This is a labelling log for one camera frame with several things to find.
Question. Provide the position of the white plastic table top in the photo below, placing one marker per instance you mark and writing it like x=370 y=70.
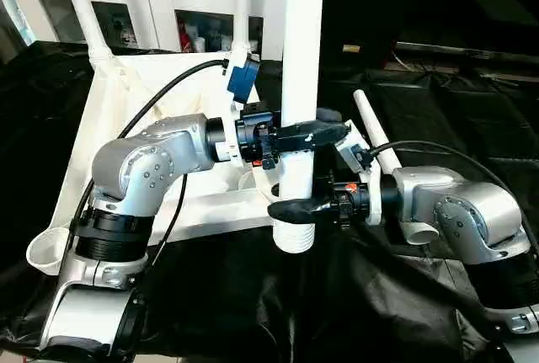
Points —
x=168 y=102

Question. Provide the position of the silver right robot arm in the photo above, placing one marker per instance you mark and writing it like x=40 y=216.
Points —
x=455 y=211

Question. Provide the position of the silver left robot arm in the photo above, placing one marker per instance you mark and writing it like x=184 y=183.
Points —
x=143 y=169

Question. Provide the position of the small yellow label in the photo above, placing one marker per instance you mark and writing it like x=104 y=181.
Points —
x=351 y=48

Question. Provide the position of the black table mat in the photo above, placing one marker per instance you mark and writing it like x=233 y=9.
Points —
x=253 y=312

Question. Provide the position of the black low cabinet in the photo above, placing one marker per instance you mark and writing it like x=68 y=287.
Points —
x=438 y=1

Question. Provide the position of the white glass-door cabinet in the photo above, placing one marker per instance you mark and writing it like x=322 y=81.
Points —
x=168 y=1

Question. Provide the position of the blue lit glass case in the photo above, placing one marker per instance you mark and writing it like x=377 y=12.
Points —
x=15 y=9

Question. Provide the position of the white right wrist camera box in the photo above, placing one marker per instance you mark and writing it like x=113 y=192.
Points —
x=362 y=157

